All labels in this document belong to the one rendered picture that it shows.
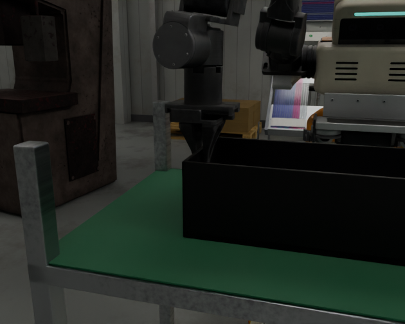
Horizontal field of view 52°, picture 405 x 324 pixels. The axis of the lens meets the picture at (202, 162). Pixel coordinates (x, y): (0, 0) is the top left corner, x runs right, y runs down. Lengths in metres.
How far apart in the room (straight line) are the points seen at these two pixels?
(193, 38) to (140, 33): 6.53
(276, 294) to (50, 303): 0.29
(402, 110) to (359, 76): 0.13
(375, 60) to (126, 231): 0.74
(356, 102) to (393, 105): 0.09
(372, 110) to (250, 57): 5.50
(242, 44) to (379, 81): 5.51
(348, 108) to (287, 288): 0.68
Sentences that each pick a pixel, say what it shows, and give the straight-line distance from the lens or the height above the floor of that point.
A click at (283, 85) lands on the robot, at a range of 1.12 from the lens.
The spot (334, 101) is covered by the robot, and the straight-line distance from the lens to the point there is 1.09.
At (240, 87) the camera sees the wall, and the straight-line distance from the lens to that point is 6.59.
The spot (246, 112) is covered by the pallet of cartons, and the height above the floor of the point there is 0.41.
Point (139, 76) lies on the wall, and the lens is 7.09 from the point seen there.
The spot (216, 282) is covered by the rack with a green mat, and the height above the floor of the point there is 0.95.
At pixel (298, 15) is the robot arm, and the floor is 1.28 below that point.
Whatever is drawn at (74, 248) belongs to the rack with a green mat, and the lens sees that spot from 0.59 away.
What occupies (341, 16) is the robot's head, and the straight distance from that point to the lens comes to 1.06.
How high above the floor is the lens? 1.21
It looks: 15 degrees down
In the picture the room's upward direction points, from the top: straight up
